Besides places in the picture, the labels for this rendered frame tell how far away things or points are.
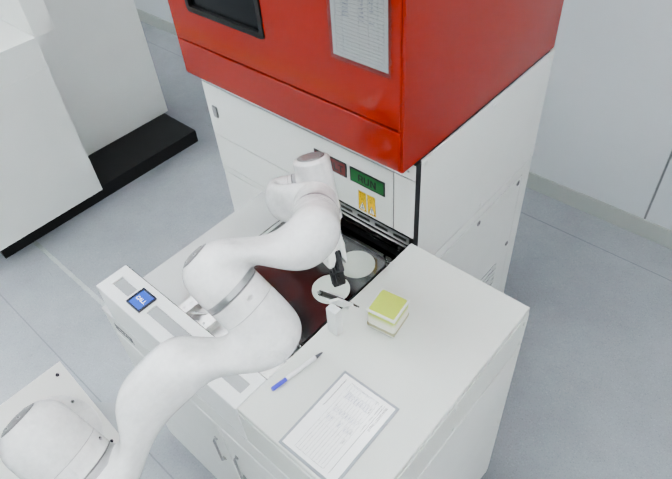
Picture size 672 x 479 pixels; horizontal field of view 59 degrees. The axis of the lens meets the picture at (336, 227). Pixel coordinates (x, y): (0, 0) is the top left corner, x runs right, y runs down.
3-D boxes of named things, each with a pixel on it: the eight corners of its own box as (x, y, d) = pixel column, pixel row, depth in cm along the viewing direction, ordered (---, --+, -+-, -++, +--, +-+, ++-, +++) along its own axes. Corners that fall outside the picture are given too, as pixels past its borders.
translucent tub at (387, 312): (382, 304, 142) (381, 286, 137) (409, 317, 138) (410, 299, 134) (366, 326, 137) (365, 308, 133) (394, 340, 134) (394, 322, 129)
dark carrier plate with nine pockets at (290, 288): (299, 210, 178) (299, 208, 178) (389, 262, 161) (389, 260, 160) (212, 278, 161) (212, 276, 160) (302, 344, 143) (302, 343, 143)
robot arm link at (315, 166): (300, 221, 132) (341, 213, 132) (287, 167, 127) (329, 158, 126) (301, 206, 140) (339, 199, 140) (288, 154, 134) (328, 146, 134)
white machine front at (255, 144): (228, 165, 209) (204, 63, 181) (416, 272, 167) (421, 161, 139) (222, 169, 207) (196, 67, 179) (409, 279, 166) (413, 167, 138)
